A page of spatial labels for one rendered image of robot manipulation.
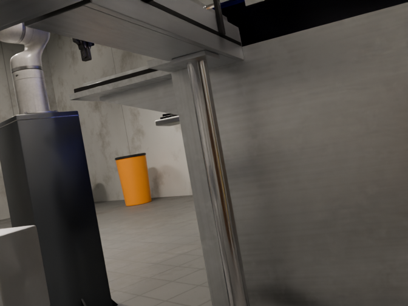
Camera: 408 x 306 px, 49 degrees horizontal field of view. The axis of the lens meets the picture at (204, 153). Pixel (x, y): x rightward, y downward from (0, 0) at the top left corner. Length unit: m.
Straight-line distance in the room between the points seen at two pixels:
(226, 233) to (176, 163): 5.66
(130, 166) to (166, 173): 0.68
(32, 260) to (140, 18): 0.41
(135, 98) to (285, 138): 0.56
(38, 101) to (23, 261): 1.26
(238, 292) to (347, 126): 0.50
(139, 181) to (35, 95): 4.81
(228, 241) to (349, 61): 0.55
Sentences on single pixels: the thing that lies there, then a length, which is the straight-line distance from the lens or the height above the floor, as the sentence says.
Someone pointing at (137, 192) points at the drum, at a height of 0.19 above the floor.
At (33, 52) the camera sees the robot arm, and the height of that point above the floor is 1.11.
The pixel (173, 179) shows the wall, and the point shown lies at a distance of 6.84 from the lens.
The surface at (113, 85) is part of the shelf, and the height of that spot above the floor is 0.87.
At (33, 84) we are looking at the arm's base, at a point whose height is 0.98.
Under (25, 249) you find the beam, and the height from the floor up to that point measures 0.52.
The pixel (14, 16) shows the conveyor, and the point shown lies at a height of 0.84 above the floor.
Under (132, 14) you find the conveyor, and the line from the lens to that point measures 0.76.
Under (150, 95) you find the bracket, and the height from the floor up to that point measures 0.83.
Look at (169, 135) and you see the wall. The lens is 6.77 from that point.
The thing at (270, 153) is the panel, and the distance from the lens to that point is 1.25.
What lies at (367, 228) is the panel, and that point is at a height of 0.34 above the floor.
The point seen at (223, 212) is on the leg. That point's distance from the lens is 1.08.
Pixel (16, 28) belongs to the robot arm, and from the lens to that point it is 1.93.
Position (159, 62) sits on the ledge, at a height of 0.87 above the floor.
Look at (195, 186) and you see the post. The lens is 1.34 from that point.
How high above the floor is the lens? 0.61
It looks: level
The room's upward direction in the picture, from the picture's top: 10 degrees counter-clockwise
